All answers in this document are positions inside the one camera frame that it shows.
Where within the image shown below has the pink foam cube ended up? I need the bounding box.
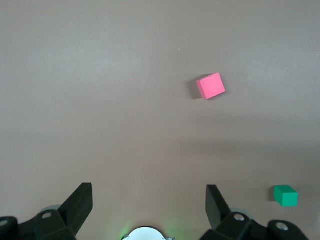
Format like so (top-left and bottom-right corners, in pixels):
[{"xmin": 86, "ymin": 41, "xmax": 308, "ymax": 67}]
[{"xmin": 195, "ymin": 72, "xmax": 226, "ymax": 101}]

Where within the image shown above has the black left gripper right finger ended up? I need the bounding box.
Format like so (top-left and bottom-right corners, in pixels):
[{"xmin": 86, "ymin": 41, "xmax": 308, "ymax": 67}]
[{"xmin": 205, "ymin": 184, "xmax": 310, "ymax": 240}]

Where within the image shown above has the green foam cube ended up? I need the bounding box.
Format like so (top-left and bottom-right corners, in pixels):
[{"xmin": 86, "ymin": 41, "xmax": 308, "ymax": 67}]
[{"xmin": 273, "ymin": 184, "xmax": 299, "ymax": 208}]

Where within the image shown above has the brown table cover cloth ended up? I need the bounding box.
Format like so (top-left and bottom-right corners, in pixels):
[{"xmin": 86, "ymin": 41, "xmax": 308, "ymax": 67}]
[{"xmin": 0, "ymin": 0, "xmax": 320, "ymax": 240}]

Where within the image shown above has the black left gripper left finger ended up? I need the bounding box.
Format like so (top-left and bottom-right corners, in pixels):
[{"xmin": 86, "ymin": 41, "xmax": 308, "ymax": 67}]
[{"xmin": 0, "ymin": 182, "xmax": 94, "ymax": 240}]

